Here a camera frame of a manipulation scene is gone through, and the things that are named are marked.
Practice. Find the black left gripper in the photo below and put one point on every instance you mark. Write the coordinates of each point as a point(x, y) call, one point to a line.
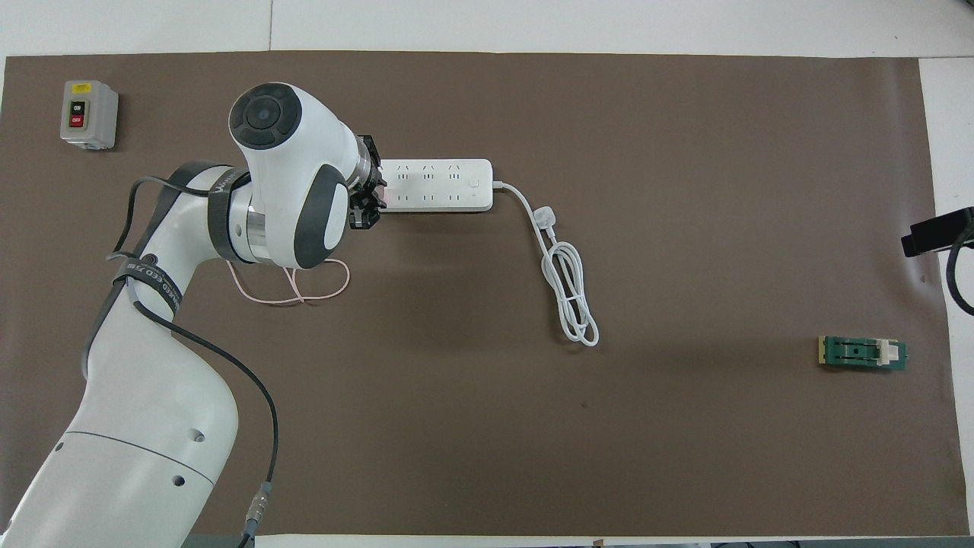
point(369, 164)

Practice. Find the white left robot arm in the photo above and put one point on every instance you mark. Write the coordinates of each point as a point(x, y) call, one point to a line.
point(289, 175)

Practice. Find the white power strip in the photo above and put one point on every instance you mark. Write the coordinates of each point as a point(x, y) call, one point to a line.
point(449, 186)

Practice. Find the brown paper table mat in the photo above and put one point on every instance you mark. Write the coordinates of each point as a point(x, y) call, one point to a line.
point(533, 426)

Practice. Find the green knife switch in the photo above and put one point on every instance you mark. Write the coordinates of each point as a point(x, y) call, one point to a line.
point(860, 353)

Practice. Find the grey on off switch box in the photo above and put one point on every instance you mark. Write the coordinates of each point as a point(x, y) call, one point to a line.
point(89, 114)

